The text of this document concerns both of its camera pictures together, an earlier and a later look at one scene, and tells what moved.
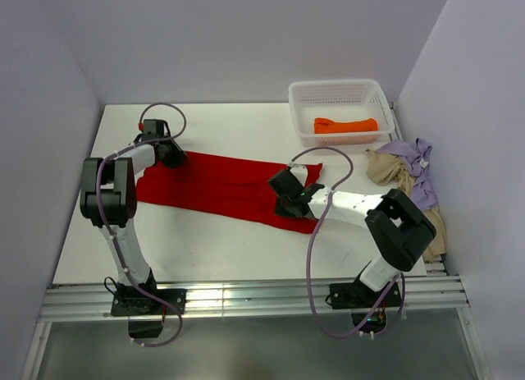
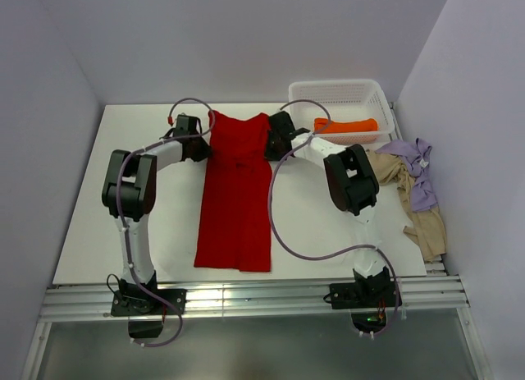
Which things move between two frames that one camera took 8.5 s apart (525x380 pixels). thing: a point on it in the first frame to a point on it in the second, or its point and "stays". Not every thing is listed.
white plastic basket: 339,100 stays
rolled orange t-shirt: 326,125 stays
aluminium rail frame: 437,296 stays
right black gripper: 280,211 to 269,153
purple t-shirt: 417,155 stays
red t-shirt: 232,188 to 236,223
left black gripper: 179,155 to 204,153
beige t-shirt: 387,171 stays
